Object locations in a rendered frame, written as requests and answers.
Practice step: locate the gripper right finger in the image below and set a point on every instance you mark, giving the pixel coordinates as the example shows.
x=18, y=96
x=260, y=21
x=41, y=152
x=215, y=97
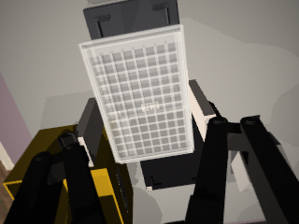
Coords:
x=275, y=185

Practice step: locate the yellow open-top bin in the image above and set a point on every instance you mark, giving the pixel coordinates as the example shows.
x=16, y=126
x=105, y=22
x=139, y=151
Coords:
x=111, y=179

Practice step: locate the clear assay plate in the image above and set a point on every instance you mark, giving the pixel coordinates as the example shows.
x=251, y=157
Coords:
x=146, y=114

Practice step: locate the dark grey bench mat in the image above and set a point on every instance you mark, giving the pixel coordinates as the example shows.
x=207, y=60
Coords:
x=244, y=55

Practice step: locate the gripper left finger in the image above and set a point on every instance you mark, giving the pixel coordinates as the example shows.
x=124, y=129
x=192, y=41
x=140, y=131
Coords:
x=36, y=203

